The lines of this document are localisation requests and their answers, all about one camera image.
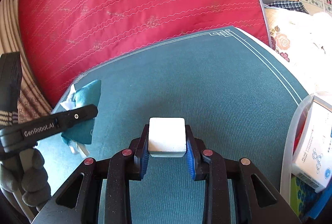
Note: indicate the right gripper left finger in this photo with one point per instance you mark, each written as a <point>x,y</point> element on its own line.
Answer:
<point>129,164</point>

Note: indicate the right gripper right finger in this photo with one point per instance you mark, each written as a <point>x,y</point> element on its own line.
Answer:
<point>206,165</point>

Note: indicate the white patterned cube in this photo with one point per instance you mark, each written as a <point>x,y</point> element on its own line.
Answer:
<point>167,137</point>

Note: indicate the teal blue wrapper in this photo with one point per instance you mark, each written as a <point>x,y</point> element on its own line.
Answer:
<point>83,102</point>

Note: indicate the blue Aji cracker packet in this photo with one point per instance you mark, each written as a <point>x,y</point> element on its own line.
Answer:
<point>306,203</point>

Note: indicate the white medicine box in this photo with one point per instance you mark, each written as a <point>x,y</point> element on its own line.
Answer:
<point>312,157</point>

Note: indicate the grey gloved left hand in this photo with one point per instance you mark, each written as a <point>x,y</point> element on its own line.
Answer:
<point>34,182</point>

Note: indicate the beige patterned curtain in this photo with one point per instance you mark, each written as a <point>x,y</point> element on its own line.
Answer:
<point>21,99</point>

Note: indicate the teal table mat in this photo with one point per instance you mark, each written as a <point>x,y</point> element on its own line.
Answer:
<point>237,96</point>

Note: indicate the clear plastic bowl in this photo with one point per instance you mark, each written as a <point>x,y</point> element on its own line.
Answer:
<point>298,120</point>

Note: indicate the red quilted mattress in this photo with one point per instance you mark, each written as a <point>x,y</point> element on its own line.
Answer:
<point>64,38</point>

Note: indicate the floral plaid bed quilt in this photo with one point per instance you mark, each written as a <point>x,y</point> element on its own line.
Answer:
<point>304,42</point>

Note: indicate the dark plaid pillow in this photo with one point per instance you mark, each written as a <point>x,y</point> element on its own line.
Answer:
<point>289,5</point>

